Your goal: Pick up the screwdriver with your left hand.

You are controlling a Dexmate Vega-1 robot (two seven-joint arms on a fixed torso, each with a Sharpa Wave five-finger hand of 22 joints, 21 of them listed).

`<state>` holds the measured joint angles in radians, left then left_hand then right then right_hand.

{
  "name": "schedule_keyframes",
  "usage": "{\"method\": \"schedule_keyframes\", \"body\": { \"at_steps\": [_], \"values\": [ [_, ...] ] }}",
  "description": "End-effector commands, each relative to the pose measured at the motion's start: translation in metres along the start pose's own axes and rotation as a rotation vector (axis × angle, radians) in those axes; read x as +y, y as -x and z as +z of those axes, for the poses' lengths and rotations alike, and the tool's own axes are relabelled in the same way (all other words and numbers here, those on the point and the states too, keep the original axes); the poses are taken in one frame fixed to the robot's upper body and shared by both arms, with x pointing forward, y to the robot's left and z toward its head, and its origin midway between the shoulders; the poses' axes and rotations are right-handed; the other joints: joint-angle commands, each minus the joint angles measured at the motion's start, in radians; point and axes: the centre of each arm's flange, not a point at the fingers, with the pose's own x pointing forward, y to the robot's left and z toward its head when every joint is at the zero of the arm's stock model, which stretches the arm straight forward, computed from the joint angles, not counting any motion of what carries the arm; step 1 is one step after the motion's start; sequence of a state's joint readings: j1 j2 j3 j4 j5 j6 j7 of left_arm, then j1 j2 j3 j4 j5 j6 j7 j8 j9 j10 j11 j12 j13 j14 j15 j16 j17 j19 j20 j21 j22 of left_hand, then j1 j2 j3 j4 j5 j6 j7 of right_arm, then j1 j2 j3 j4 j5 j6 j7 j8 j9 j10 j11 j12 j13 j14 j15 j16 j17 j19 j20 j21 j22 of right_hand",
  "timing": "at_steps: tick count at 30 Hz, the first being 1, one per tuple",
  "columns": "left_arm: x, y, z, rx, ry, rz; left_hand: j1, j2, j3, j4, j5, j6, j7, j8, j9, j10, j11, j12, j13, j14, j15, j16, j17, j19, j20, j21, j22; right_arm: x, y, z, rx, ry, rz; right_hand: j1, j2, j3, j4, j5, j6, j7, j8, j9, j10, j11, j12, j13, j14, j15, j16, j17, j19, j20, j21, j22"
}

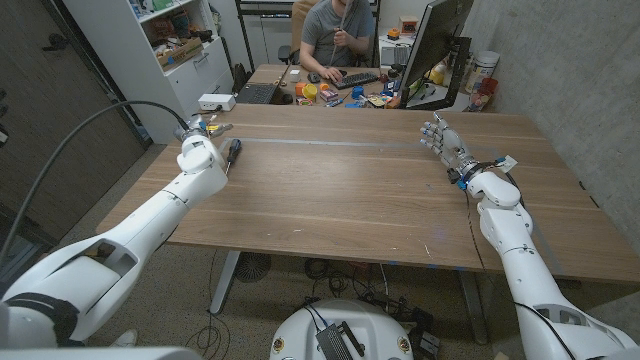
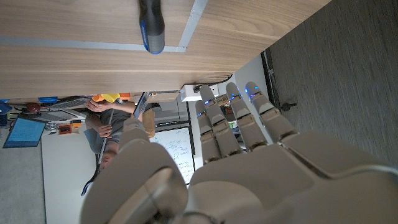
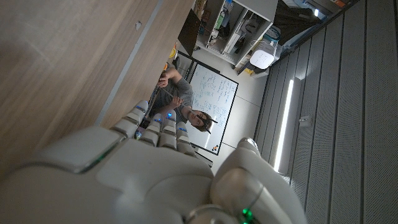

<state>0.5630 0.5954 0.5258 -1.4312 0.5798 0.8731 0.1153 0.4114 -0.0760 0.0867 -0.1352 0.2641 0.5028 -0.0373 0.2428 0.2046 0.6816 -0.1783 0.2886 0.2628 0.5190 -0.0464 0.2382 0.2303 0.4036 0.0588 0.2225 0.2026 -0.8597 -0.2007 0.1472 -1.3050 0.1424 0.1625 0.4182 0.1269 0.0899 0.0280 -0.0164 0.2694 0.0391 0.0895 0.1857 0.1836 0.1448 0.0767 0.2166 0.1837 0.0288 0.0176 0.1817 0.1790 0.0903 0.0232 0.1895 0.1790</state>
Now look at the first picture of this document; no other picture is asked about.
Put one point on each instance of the tan office chair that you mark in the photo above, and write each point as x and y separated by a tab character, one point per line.
300	20

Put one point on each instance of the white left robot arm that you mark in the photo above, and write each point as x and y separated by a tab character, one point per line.
150	220

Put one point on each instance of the small white cube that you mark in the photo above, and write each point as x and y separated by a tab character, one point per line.
295	76

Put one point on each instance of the person in grey t-shirt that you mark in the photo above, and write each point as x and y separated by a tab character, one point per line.
325	30

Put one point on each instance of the white shoe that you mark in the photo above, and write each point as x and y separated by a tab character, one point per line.
125	339

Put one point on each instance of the black monitor stand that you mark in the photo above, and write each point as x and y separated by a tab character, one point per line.
457	70

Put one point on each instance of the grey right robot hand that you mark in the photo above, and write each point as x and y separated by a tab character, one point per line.
452	145

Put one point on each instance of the brown cardboard box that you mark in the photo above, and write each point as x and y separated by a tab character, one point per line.
180	54

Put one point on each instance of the white round canister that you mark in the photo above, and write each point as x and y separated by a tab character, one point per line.
482	67

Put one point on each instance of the orange wooden box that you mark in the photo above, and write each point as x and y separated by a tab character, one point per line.
408	25

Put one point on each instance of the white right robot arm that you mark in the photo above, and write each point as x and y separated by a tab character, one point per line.
520	260

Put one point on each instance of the black computer monitor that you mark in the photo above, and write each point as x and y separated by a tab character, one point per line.
435	35

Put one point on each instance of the red plastic container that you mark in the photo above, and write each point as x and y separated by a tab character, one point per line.
487	87

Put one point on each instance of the black computer mouse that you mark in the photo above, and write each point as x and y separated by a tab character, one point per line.
313	77

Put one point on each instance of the black laptop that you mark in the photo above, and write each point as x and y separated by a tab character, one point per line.
256	93

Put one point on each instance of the white shelf cabinet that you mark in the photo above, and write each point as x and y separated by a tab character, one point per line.
165	100

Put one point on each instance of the grey table leg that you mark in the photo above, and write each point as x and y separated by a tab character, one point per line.
472	305

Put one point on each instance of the black box on robot base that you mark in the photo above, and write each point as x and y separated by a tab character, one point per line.
332	345

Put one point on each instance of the wooden desk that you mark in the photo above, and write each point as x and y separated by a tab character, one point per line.
270	75

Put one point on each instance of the white paper wrist tag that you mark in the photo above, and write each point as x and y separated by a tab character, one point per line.
508	163

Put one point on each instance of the yellow bottle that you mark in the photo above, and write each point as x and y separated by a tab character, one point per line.
438	75

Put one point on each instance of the black keyboard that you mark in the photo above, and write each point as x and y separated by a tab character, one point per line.
356	80

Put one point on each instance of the blue plastic cup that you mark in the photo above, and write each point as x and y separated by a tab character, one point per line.
357	92

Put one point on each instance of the white power strip box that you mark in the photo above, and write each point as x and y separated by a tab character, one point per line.
216	101

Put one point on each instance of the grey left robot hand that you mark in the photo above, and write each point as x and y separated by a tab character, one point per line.
192	127

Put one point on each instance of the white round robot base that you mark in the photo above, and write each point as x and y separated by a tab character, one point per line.
372	325

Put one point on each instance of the yellow plastic cup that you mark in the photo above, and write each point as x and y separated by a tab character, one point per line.
310	91

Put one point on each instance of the white table leg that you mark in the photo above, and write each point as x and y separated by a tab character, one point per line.
224	282

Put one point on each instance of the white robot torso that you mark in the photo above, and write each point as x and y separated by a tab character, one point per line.
100	354

